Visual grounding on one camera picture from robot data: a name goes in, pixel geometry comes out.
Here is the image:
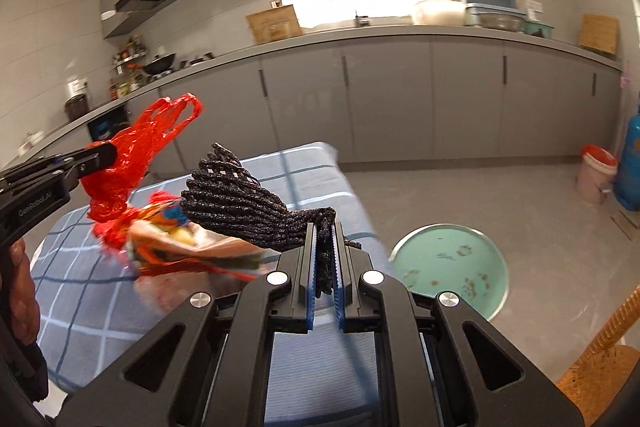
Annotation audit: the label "spice rack with bottles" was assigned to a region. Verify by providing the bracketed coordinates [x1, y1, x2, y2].
[110, 35, 148, 100]

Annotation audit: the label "wooden cutting board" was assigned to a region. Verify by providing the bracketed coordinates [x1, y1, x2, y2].
[246, 4, 303, 44]

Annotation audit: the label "pile of mixed trash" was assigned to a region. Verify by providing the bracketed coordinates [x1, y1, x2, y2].
[122, 191, 279, 283]

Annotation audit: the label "wicker chair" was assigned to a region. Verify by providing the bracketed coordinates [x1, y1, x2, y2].
[556, 286, 639, 426]

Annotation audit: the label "steel bowl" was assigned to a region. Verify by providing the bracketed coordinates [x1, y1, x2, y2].
[476, 13, 525, 32]

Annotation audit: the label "black foam net sleeve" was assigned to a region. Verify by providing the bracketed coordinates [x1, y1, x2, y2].
[180, 143, 336, 296]

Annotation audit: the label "dark rice cooker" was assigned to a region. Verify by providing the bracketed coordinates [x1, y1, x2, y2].
[64, 92, 91, 122]

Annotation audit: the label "blue gas cylinder by wall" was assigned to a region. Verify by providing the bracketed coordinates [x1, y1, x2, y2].
[614, 113, 640, 211]

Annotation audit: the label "red plastic bag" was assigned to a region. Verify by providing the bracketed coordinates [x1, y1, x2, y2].
[81, 93, 203, 251]

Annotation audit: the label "pink bucket red lid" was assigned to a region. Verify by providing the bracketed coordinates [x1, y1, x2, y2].
[576, 144, 618, 206]

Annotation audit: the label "green round trash basin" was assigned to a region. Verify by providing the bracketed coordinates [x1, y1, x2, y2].
[390, 223, 510, 321]

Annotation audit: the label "small wooden board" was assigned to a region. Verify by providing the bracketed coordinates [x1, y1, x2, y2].
[578, 14, 620, 55]

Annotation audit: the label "left hand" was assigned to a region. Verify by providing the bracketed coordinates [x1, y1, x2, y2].
[9, 239, 40, 346]

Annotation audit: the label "white plastic container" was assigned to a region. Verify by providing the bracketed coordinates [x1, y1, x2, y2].
[412, 0, 466, 27]

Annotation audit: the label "blue plaid tablecloth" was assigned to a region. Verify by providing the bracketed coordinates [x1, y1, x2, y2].
[32, 142, 390, 426]

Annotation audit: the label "grey base cabinets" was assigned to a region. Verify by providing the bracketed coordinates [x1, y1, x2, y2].
[0, 33, 624, 178]

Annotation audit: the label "black wok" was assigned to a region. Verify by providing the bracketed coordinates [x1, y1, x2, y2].
[134, 53, 176, 76]

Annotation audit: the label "blue gas cylinder under counter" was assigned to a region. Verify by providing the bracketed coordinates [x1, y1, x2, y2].
[87, 116, 116, 142]

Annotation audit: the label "blue dish rack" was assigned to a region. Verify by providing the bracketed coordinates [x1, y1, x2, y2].
[460, 0, 526, 27]

